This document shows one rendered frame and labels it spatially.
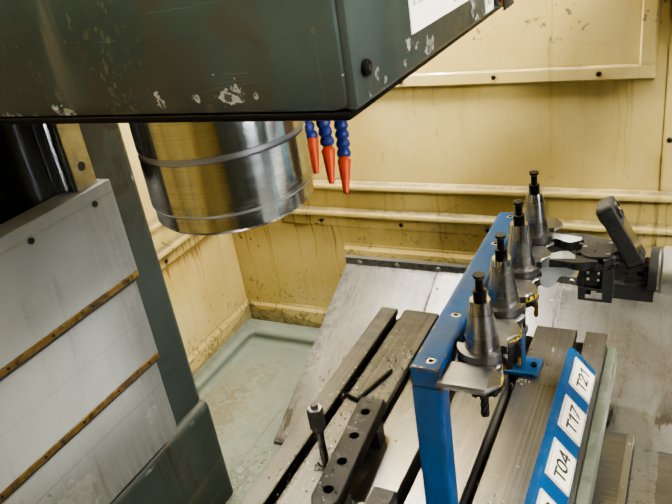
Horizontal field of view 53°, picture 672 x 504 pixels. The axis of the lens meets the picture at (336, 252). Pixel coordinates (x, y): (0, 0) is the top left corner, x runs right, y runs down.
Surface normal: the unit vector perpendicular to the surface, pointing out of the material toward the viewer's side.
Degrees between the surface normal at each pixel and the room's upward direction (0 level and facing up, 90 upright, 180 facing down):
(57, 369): 90
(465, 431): 0
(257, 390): 0
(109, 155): 90
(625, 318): 24
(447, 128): 90
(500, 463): 0
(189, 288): 90
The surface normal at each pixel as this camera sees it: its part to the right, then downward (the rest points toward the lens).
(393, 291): -0.30, -0.62
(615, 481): -0.09, -0.94
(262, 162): 0.53, 0.31
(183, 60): -0.43, 0.46
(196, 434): 0.89, 0.07
